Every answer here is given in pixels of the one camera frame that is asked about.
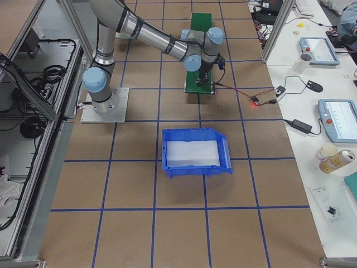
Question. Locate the green conveyor belt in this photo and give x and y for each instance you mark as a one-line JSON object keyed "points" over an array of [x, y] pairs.
{"points": [[206, 41]]}

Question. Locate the white mug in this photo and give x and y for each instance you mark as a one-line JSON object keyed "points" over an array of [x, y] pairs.
{"points": [[302, 63]]}

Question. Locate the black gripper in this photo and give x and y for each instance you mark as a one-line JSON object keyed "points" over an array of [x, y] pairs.
{"points": [[206, 67]]}

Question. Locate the black power adapter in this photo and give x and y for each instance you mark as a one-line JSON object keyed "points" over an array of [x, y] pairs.
{"points": [[299, 125]]}

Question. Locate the aluminium frame post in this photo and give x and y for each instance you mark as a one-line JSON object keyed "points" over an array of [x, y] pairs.
{"points": [[277, 28]]}

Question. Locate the blue teach pendant near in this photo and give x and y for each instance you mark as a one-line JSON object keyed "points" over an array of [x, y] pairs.
{"points": [[338, 119]]}

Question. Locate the blue plastic bin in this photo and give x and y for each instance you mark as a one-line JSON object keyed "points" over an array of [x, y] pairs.
{"points": [[197, 134]]}

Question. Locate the white foam sheet in bin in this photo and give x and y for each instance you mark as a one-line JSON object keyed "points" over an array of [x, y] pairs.
{"points": [[198, 153]]}

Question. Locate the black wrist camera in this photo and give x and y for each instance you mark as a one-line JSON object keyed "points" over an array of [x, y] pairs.
{"points": [[220, 61]]}

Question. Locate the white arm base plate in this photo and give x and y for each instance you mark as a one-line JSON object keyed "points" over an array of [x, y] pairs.
{"points": [[111, 111]]}

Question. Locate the blue teach pendant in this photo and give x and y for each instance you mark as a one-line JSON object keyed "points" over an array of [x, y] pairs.
{"points": [[338, 119], [320, 49]]}

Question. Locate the small red-lit controller board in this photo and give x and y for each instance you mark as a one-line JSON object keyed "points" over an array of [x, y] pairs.
{"points": [[254, 100]]}

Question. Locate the blue teach pendant far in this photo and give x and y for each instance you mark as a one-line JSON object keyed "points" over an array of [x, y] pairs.
{"points": [[320, 49]]}

